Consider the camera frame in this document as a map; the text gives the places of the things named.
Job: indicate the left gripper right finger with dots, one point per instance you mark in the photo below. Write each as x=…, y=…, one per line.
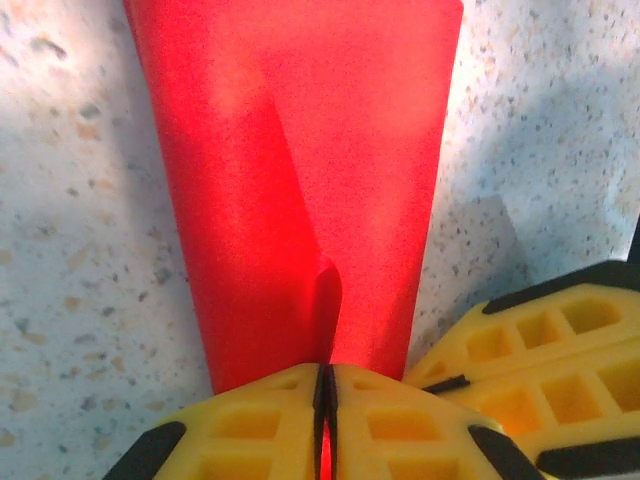
x=410, y=445

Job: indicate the red paper sheet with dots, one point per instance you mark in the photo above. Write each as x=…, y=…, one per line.
x=350, y=150

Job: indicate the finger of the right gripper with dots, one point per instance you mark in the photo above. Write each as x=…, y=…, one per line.
x=575, y=400
x=550, y=325

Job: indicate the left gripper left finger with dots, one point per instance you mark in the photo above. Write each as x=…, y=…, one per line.
x=250, y=440

